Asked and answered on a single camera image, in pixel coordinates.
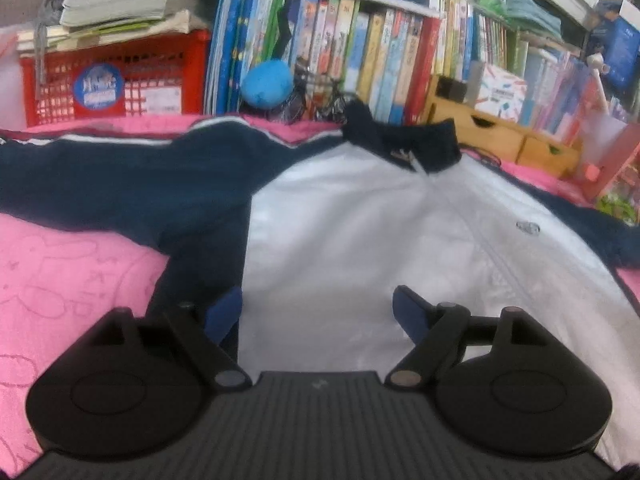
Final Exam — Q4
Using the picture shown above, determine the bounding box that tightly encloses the white navy zip jacket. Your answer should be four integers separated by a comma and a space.
0, 102, 640, 470

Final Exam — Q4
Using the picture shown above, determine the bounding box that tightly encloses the pink bunny print blanket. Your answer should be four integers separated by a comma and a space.
0, 112, 640, 478

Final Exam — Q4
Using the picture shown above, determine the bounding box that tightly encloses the wooden drawer organizer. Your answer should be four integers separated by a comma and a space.
422, 76, 580, 178

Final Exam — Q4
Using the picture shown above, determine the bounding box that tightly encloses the black power adapter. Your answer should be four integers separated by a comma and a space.
436, 76, 468, 103

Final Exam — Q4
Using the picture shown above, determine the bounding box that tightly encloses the blue plush ball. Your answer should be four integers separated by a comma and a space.
241, 58, 294, 110

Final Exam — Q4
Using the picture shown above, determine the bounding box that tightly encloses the red plastic crate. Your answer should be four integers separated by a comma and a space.
20, 30, 210, 127

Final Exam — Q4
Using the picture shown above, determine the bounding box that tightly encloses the pink dollhouse toy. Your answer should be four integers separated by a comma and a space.
565, 68, 639, 226

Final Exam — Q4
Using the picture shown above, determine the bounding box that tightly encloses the miniature bicycle model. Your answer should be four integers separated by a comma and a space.
278, 64, 357, 124

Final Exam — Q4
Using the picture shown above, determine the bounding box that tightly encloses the row of upright books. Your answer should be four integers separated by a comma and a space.
203, 0, 597, 130

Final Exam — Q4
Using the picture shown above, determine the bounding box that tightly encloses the stack of papers and booklets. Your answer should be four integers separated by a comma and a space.
15, 0, 207, 56

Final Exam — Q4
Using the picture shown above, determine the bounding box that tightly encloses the grey hanging cord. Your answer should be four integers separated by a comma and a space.
34, 0, 64, 102

